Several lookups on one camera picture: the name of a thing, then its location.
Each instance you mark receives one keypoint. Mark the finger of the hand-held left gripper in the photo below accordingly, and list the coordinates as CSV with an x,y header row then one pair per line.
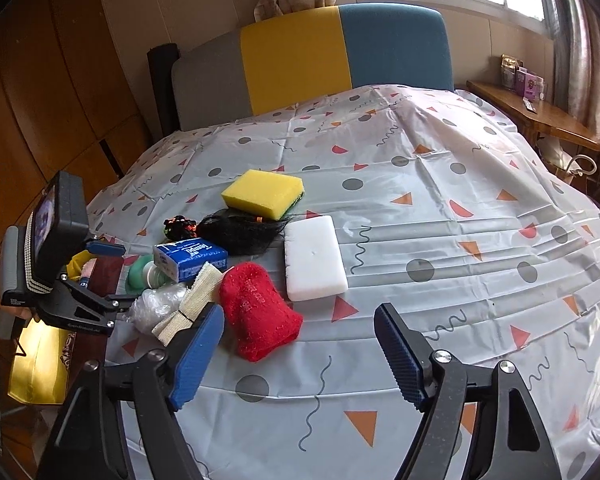
x,y
112,306
105,251

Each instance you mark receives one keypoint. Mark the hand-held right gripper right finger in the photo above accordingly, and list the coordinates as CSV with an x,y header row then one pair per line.
x,y
397,355

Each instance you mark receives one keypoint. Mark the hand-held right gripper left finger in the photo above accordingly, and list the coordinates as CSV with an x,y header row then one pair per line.
x,y
196,360

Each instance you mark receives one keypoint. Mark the yellow cloth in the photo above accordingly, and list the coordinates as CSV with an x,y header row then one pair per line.
x,y
79,262

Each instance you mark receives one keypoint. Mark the green hat-shaped toy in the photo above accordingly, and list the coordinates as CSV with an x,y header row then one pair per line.
x,y
139,274

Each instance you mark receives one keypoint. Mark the clear plastic bag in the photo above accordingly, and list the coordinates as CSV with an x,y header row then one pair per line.
x,y
155,307

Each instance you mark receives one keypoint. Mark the beige waffle cloth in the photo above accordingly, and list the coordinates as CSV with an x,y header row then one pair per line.
x,y
197,290

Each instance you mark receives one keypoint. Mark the blue tissue pack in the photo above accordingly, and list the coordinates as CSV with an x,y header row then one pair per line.
x,y
192,260

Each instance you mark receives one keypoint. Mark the gold metal tray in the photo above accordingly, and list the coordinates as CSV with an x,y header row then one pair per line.
x,y
37,367

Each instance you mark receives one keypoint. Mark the white soap bar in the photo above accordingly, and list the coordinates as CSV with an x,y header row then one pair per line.
x,y
312,257

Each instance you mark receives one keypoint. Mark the black wig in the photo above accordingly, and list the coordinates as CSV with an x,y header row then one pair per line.
x,y
240,235

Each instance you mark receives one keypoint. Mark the red fluffy cloth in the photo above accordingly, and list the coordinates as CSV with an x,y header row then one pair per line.
x,y
257,315

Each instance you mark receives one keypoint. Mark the wooden wardrobe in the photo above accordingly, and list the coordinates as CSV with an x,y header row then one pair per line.
x,y
45,85

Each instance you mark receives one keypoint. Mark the printed bed sheet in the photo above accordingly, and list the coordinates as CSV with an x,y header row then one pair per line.
x,y
430,200

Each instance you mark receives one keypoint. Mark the yellow sponge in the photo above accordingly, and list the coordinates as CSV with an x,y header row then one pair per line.
x,y
260,192

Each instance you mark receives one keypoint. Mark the grey yellow blue headboard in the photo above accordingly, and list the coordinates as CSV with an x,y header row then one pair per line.
x,y
295,65

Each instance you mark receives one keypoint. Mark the wooden side table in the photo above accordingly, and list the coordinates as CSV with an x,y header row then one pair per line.
x,y
545,117

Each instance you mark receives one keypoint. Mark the purple box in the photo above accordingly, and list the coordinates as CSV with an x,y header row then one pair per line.
x,y
529,84

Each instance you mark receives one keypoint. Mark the striped curtain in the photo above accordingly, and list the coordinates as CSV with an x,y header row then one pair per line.
x,y
580,50

